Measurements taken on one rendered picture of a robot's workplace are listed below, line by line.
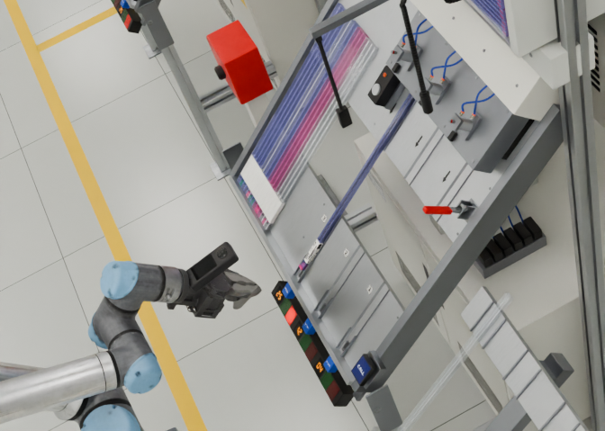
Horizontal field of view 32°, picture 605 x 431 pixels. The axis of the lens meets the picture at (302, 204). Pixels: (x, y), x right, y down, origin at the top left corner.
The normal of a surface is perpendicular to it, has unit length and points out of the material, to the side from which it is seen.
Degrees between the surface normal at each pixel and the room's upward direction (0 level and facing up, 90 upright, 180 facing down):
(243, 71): 90
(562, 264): 0
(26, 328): 0
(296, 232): 44
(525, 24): 90
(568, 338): 90
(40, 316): 0
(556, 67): 90
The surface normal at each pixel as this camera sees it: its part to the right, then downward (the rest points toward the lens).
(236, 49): -0.25, -0.61
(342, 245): -0.79, -0.11
